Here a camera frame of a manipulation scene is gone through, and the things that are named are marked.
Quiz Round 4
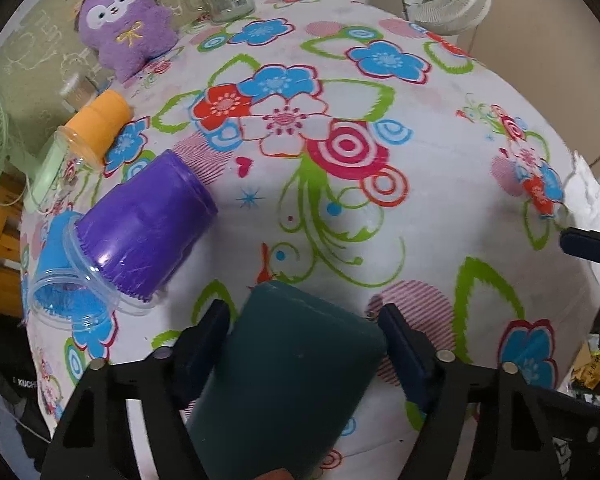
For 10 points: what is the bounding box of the orange cup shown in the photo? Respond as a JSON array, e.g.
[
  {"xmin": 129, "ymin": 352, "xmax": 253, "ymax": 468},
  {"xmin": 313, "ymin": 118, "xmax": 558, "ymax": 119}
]
[{"xmin": 55, "ymin": 91, "xmax": 133, "ymax": 171}]

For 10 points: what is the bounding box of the clear toothpick holder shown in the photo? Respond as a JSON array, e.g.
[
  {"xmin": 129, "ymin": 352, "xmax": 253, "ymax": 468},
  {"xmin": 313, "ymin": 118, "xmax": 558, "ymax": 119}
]
[{"xmin": 59, "ymin": 73, "xmax": 99, "ymax": 112}]

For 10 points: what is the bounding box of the floral tablecloth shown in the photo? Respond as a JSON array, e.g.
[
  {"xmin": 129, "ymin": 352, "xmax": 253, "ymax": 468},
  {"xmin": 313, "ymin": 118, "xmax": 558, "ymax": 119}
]
[{"xmin": 19, "ymin": 0, "xmax": 600, "ymax": 471}]

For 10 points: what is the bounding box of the purple plush toy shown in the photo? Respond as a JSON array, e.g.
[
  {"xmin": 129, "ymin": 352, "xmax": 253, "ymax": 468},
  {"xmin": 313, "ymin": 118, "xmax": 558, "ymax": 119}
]
[{"xmin": 71, "ymin": 0, "xmax": 182, "ymax": 84}]

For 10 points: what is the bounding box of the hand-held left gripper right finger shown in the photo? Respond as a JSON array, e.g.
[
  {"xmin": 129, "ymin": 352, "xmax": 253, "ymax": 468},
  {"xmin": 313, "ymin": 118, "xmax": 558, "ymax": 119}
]
[{"xmin": 379, "ymin": 303, "xmax": 569, "ymax": 480}]

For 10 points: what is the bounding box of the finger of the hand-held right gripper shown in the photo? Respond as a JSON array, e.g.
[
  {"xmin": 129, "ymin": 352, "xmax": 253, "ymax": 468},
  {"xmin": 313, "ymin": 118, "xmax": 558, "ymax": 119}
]
[{"xmin": 559, "ymin": 226, "xmax": 600, "ymax": 266}]

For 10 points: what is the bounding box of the clear plastic cup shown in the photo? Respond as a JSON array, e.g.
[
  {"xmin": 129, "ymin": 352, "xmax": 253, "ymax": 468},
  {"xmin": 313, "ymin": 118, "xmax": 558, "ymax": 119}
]
[{"xmin": 24, "ymin": 130, "xmax": 81, "ymax": 216}]

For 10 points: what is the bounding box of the purple cup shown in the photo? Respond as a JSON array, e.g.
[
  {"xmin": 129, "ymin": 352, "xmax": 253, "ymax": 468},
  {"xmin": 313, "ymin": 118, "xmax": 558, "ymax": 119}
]
[{"xmin": 67, "ymin": 149, "xmax": 219, "ymax": 316}]

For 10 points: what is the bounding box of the black bag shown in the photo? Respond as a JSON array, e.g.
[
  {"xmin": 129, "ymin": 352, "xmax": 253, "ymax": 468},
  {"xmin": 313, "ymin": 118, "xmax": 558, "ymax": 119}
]
[{"xmin": 0, "ymin": 310, "xmax": 57, "ymax": 466}]

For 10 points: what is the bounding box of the blue cup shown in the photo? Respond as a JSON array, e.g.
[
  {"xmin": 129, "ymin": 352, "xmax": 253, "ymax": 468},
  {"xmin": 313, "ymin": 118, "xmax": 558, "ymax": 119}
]
[{"xmin": 22, "ymin": 210, "xmax": 121, "ymax": 331}]

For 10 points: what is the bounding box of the wooden chair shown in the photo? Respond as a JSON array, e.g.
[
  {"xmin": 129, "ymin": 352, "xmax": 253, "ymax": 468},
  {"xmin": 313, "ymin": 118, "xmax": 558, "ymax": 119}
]
[{"xmin": 0, "ymin": 170, "xmax": 27, "ymax": 317}]

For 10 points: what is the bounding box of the dark teal cup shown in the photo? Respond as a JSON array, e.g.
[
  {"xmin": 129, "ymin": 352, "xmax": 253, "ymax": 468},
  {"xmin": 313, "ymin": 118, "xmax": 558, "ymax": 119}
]
[{"xmin": 185, "ymin": 280, "xmax": 389, "ymax": 480}]

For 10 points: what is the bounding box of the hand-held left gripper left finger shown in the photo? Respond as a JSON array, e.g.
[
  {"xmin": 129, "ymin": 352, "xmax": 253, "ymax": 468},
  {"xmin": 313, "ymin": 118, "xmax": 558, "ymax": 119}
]
[{"xmin": 40, "ymin": 300, "xmax": 231, "ymax": 480}]

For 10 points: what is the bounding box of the yellow packet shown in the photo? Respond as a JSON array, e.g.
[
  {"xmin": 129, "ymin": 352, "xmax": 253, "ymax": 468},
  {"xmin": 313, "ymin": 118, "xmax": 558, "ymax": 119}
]
[{"xmin": 570, "ymin": 330, "xmax": 600, "ymax": 402}]

